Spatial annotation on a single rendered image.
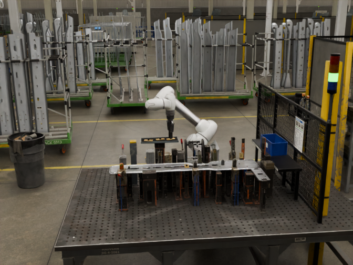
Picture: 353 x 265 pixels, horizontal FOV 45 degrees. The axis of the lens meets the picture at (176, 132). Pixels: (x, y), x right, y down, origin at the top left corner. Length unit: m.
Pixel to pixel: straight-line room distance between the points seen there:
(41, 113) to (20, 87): 0.61
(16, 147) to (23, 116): 1.83
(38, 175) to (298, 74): 7.71
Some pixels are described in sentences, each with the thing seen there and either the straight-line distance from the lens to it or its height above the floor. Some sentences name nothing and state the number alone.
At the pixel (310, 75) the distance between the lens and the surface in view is 6.67.
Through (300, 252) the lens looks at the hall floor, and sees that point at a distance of 4.66.
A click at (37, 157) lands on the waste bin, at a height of 0.45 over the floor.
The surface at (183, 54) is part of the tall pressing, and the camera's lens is 10.70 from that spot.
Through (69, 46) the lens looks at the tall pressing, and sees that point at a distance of 11.19.
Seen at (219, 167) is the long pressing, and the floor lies 1.00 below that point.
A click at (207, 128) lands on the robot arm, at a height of 1.16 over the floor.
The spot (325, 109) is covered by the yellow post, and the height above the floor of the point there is 1.62.
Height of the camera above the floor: 2.41
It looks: 16 degrees down
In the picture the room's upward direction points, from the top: 1 degrees counter-clockwise
